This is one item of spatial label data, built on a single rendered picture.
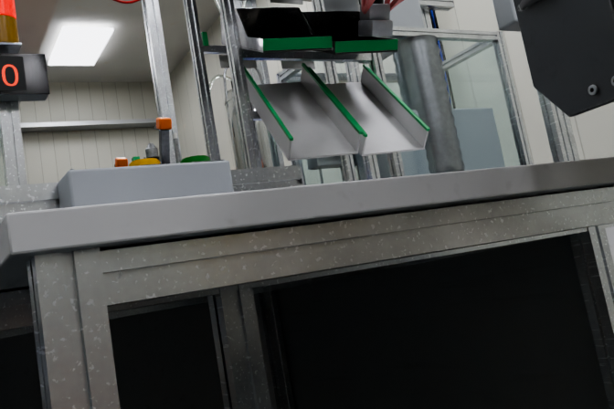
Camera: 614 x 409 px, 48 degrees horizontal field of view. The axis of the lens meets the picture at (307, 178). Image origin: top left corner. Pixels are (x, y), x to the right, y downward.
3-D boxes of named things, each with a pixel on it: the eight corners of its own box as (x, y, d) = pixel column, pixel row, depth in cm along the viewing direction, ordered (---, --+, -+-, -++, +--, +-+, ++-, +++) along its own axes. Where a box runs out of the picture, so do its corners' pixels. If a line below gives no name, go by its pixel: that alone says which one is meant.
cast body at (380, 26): (393, 36, 131) (394, -3, 130) (372, 36, 130) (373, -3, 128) (373, 36, 139) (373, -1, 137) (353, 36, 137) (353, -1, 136)
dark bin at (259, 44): (332, 49, 125) (332, 7, 124) (263, 53, 121) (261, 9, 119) (280, 42, 151) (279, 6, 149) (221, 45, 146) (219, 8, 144)
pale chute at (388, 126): (425, 149, 128) (429, 128, 126) (361, 156, 124) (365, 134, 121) (362, 83, 150) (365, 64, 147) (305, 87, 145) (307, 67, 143)
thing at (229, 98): (290, 171, 211) (269, 54, 217) (248, 174, 204) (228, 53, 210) (269, 181, 223) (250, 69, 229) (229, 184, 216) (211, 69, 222)
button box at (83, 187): (237, 203, 92) (229, 157, 93) (73, 219, 81) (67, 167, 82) (217, 213, 98) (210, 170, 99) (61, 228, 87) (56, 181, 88)
